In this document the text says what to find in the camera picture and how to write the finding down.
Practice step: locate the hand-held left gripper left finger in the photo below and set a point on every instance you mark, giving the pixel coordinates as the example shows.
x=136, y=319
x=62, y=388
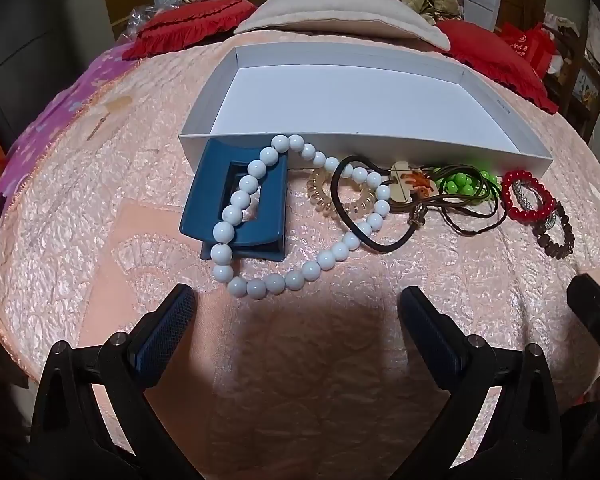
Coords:
x=162, y=330

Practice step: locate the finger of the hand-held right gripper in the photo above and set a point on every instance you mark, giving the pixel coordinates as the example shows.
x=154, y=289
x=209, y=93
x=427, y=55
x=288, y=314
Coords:
x=592, y=310

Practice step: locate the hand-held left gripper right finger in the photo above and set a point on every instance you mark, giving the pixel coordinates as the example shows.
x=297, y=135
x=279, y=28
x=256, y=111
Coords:
x=430, y=330

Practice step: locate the blue hair claw clip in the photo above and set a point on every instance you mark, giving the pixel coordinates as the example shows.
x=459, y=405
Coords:
x=200, y=210

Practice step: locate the white cardboard box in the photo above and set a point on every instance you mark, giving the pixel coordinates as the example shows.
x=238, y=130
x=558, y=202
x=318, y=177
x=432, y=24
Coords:
x=355, y=100

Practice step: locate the pink textured bedspread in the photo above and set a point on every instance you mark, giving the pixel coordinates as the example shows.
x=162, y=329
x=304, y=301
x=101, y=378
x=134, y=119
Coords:
x=290, y=385

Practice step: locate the small wooden stick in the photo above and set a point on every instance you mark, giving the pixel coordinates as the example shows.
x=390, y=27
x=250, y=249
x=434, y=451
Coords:
x=97, y=127

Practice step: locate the purple floral sheet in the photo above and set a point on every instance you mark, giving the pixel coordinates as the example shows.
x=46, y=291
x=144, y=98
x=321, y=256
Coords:
x=65, y=125

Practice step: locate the red shopping bag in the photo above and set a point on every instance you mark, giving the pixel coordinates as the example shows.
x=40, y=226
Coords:
x=530, y=47

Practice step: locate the red ruffled pillow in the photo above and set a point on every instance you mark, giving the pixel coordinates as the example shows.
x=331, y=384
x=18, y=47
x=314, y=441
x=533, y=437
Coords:
x=490, y=60

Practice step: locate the red fringed pillow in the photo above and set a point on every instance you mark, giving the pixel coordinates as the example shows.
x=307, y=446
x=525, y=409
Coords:
x=190, y=27

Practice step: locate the clear plastic bag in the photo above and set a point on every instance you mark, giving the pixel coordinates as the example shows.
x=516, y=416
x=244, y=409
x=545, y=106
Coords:
x=132, y=22

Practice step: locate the beige pillow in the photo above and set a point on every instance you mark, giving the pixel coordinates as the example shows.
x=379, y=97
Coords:
x=340, y=10

